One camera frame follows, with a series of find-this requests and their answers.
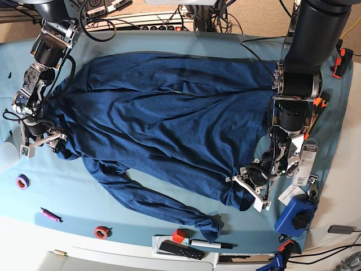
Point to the grey adapter box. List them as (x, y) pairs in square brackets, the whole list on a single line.
[(340, 229)]

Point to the orange black clamp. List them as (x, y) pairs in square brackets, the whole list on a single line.
[(342, 62), (288, 245)]

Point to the light blue table cloth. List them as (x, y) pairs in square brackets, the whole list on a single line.
[(66, 188)]

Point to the orange black utility knife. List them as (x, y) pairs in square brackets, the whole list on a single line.
[(320, 105)]

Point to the red tape roll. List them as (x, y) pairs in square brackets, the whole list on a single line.
[(102, 232)]

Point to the blue black clamp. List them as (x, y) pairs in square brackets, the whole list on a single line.
[(278, 262)]

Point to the black remote control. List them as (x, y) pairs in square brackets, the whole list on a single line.
[(181, 250)]

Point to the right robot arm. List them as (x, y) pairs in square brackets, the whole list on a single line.
[(60, 32)]

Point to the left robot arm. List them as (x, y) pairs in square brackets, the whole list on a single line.
[(314, 31)]

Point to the red cube block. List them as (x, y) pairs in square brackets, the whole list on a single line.
[(178, 236)]

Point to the white book under remote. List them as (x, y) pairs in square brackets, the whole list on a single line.
[(210, 255)]

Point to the pink marker pen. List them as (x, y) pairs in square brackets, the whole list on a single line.
[(50, 215)]

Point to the purple tape roll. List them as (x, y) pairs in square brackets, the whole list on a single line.
[(22, 182)]

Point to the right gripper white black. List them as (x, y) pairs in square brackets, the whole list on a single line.
[(52, 137)]

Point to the blue box black knob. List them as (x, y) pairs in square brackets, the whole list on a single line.
[(296, 217)]

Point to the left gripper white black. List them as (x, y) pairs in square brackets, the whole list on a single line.
[(252, 187)]

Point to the black foot pedal start label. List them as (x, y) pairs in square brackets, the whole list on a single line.
[(96, 7)]

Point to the white packaged item blister card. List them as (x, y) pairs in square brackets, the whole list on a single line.
[(305, 165)]

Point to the dark blue t-shirt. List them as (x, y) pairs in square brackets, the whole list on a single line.
[(190, 122)]

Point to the white power strip red switch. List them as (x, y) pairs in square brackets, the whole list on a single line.
[(154, 27)]

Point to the metal carabiner keys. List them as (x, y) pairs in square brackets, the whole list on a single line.
[(313, 188)]

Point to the orange black lower clamp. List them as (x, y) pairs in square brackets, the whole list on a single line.
[(288, 245)]

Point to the white paper card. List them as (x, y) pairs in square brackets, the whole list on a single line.
[(290, 192)]

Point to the white paper roll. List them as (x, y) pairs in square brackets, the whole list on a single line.
[(9, 156)]

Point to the white black marker pen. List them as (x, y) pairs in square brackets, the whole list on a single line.
[(216, 245)]

